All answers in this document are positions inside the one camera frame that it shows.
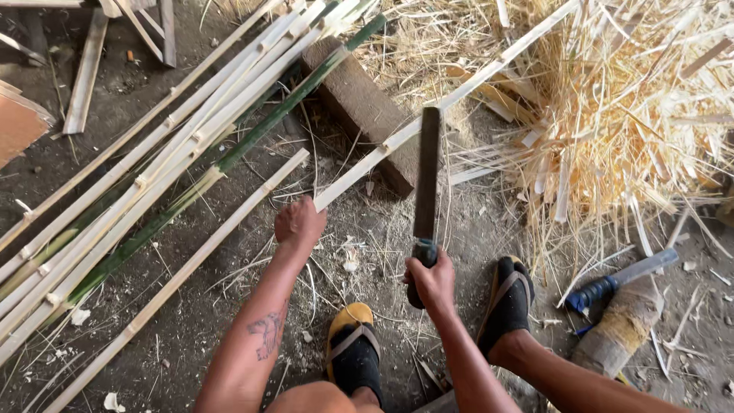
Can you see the person's right hand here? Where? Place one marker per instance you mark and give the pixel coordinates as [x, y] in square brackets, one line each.
[437, 284]

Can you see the person's left hand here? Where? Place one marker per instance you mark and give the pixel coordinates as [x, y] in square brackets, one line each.
[298, 225]

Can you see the person's left fingers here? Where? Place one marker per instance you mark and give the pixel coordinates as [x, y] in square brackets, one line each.
[303, 204]

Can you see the person's right fingers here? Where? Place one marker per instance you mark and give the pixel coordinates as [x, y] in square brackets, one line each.
[413, 274]

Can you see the long pale split bamboo strip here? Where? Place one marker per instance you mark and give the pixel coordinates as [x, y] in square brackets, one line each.
[436, 109]

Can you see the green bamboo slat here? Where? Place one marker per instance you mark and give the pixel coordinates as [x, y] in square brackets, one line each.
[275, 117]

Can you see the black sock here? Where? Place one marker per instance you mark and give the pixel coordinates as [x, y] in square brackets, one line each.
[355, 367]
[507, 312]

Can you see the brown wooden block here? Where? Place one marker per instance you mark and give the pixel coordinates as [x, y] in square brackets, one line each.
[361, 109]

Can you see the single thin bamboo slat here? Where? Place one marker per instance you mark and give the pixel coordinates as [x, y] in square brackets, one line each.
[189, 272]

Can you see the bundle of pale bamboo slats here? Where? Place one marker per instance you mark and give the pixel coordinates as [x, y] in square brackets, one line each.
[172, 143]

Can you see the person's left leg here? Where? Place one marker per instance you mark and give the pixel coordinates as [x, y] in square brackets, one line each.
[321, 400]

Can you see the person's leg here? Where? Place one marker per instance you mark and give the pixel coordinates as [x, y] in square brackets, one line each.
[573, 384]
[321, 400]

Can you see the person's right leg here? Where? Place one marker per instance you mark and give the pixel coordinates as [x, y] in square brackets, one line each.
[573, 384]

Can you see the short wooden log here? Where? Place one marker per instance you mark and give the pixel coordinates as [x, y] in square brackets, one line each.
[622, 327]

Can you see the flat grey wooden plank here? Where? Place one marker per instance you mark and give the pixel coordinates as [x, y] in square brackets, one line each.
[86, 74]

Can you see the heap of bamboo shavings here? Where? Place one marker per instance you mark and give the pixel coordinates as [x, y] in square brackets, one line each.
[608, 109]

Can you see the brown cardboard sheet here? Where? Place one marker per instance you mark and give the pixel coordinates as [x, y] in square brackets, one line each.
[20, 123]

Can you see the wooden frame of slats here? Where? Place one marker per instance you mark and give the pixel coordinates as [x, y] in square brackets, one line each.
[152, 28]

